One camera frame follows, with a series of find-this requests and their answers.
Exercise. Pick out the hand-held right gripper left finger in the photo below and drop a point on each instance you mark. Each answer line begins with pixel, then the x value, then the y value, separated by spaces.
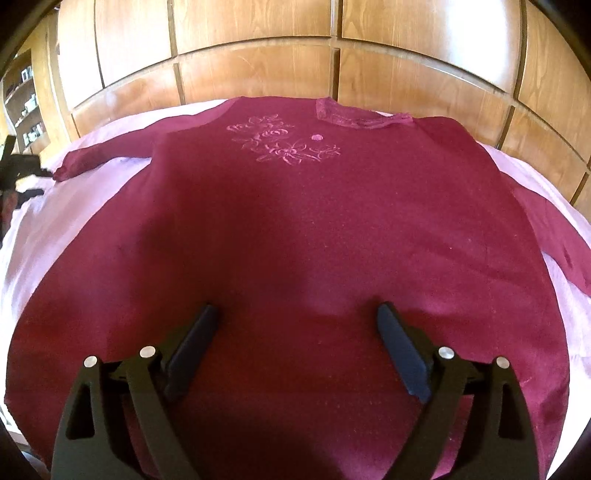
pixel 194 344

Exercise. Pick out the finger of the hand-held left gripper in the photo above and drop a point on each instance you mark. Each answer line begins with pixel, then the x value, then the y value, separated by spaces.
pixel 21 165
pixel 30 193

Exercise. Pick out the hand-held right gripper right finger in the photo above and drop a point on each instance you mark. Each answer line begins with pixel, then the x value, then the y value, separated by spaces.
pixel 402 350

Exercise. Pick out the maroon embroidered long-sleeve shirt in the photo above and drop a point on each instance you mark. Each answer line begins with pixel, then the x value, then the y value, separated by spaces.
pixel 300 258

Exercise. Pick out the pink bed sheet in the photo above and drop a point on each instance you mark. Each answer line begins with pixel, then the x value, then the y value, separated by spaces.
pixel 60 221

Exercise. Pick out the wooden shelf unit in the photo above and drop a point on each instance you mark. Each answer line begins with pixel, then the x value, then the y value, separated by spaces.
pixel 23 101

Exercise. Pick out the wooden panelled wardrobe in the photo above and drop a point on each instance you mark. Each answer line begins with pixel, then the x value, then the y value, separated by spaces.
pixel 295 50

